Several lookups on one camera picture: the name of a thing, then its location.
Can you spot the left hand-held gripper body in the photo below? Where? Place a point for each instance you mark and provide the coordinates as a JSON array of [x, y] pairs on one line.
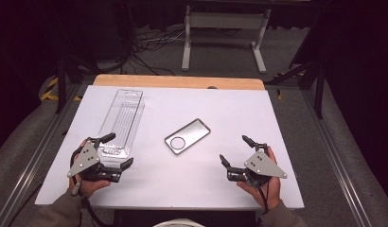
[[84, 159]]

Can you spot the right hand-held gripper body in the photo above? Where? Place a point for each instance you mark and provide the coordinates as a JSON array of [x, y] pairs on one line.
[[263, 165]]

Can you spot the clear plastic packaging tray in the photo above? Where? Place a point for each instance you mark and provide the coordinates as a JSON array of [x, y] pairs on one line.
[[122, 119]]

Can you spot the person's left hand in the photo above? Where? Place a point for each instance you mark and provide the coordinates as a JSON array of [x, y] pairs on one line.
[[88, 186]]

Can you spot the person's right hand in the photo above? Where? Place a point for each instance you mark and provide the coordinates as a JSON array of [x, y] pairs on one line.
[[271, 193]]

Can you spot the white board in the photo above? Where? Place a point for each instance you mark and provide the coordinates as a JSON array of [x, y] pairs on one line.
[[198, 183]]

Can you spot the dark table grommet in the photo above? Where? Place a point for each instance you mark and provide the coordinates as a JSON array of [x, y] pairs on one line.
[[212, 87]]

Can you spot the black metal stand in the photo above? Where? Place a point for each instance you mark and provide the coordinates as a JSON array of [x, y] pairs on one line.
[[318, 91], [61, 85]]

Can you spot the yellow black floor tape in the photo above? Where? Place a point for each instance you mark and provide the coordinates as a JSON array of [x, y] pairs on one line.
[[50, 91]]

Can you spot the white round object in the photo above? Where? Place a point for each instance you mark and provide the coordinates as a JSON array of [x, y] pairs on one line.
[[178, 223]]

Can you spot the wooden table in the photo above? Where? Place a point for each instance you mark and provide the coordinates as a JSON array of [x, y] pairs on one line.
[[182, 82]]

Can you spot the white metal stand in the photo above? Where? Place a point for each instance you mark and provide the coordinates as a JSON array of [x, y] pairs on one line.
[[225, 20]]

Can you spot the aluminium floor rail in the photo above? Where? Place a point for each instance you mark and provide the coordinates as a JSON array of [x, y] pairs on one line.
[[28, 170], [337, 157]]

